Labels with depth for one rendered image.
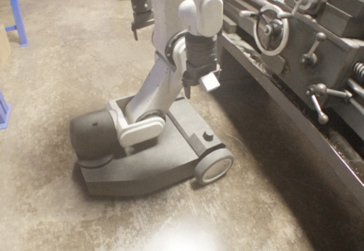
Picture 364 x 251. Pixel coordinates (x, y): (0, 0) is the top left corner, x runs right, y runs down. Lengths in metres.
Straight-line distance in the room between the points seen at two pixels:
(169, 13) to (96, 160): 0.64
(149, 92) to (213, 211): 0.59
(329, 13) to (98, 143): 0.95
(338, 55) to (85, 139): 0.94
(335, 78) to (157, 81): 0.65
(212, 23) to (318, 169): 1.16
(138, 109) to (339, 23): 0.80
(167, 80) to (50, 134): 0.81
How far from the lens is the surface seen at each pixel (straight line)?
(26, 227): 1.21
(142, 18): 1.06
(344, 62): 0.89
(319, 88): 0.79
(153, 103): 0.98
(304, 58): 0.93
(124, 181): 1.01
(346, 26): 0.88
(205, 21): 0.60
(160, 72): 0.96
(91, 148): 0.99
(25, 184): 1.32
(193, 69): 0.70
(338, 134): 1.14
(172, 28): 0.84
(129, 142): 1.00
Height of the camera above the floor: 1.02
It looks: 42 degrees down
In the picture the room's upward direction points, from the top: 8 degrees clockwise
